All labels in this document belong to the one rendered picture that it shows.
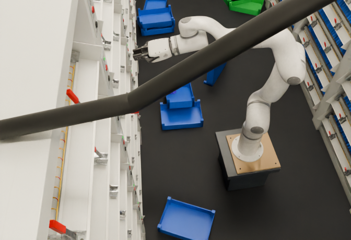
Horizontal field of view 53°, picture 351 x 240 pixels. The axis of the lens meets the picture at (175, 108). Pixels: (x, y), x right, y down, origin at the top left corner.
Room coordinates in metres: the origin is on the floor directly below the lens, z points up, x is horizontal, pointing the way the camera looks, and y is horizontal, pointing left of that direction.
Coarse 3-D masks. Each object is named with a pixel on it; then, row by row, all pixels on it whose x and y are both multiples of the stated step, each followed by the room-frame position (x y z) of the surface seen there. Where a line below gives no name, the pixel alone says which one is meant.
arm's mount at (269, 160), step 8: (232, 136) 1.20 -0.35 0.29; (264, 136) 1.20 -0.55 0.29; (264, 144) 1.14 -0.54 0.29; (232, 152) 1.09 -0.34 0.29; (264, 152) 1.09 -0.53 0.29; (272, 152) 1.08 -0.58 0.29; (240, 160) 1.03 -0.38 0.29; (264, 160) 1.03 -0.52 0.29; (272, 160) 1.03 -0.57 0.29; (240, 168) 0.98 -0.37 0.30; (248, 168) 0.98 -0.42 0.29; (256, 168) 0.98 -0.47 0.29; (264, 168) 0.98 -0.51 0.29; (272, 168) 0.98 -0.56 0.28
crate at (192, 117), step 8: (160, 104) 1.64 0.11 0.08; (168, 112) 1.62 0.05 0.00; (176, 112) 1.62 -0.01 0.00; (184, 112) 1.62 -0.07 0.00; (192, 112) 1.62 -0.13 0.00; (200, 112) 1.61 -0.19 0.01; (168, 120) 1.55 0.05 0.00; (176, 120) 1.55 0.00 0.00; (184, 120) 1.55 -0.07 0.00; (192, 120) 1.54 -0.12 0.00; (200, 120) 1.54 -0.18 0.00; (168, 128) 1.46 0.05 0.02; (176, 128) 1.47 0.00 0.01
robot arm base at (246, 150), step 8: (240, 136) 1.11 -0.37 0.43; (232, 144) 1.14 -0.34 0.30; (240, 144) 1.09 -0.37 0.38; (248, 144) 1.06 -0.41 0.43; (256, 144) 1.06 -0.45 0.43; (240, 152) 1.08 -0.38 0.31; (248, 152) 1.06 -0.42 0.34; (256, 152) 1.08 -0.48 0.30; (248, 160) 1.03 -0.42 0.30; (256, 160) 1.03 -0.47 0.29
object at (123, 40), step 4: (124, 40) 1.34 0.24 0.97; (124, 44) 1.34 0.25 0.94; (124, 48) 1.32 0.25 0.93; (124, 52) 1.29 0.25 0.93; (124, 56) 1.26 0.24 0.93; (120, 60) 1.23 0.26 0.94; (124, 60) 1.23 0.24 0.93; (120, 64) 1.20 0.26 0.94; (124, 64) 1.20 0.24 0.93; (124, 72) 1.15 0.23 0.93; (120, 76) 1.12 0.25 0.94; (124, 76) 1.13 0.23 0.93; (120, 80) 1.09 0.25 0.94; (124, 80) 1.10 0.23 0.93; (120, 84) 1.07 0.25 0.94; (124, 84) 1.08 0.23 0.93; (120, 88) 1.05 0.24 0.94; (124, 88) 1.05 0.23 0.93; (120, 92) 1.02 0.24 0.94; (124, 92) 1.03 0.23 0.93; (120, 120) 0.87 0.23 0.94; (124, 120) 0.87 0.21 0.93; (124, 124) 0.85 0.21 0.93; (124, 128) 0.83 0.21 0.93; (124, 132) 0.81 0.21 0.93; (124, 136) 0.79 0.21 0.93
